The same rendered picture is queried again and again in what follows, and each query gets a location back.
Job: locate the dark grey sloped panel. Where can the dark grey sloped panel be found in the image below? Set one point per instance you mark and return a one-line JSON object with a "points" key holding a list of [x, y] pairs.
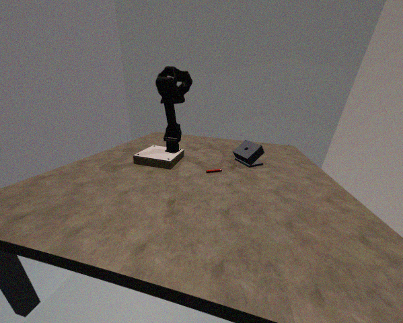
{"points": [[247, 153]]}

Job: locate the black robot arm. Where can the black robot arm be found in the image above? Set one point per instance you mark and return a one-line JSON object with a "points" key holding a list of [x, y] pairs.
{"points": [[166, 87]]}

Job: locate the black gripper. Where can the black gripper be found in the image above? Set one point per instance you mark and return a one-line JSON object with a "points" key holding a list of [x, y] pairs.
{"points": [[178, 98]]}

